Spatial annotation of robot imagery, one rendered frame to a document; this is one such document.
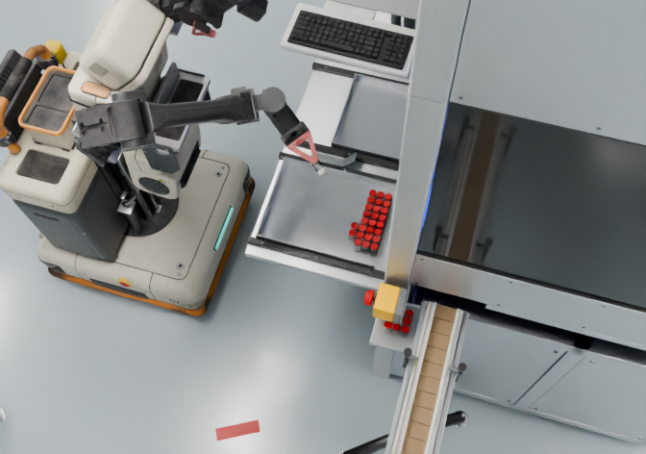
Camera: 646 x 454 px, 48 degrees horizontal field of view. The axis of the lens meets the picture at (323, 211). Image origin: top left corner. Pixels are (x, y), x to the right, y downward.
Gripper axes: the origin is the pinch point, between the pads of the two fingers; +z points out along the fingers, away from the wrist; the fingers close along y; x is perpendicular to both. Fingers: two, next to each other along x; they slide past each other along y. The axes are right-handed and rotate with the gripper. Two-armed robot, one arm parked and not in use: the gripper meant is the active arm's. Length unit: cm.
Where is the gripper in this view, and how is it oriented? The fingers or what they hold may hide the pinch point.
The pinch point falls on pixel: (313, 159)
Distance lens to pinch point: 177.6
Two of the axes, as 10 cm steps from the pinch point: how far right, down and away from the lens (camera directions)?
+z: 6.0, 7.9, 1.3
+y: 0.2, 1.6, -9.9
